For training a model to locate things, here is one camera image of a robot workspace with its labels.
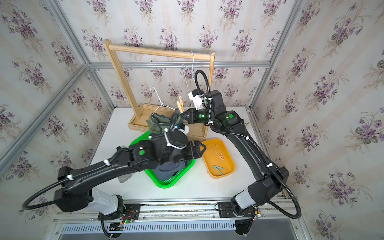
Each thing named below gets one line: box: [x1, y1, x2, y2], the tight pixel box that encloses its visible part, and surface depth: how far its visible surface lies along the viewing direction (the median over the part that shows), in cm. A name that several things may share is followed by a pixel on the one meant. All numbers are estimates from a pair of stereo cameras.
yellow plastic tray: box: [202, 138, 235, 179], surface depth 90 cm
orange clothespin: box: [214, 150, 224, 161], surface depth 94 cm
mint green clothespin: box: [213, 165, 224, 176], surface depth 89 cm
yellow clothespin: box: [176, 96, 184, 114], surface depth 68 cm
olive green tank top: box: [146, 112, 182, 137], surface depth 92 cm
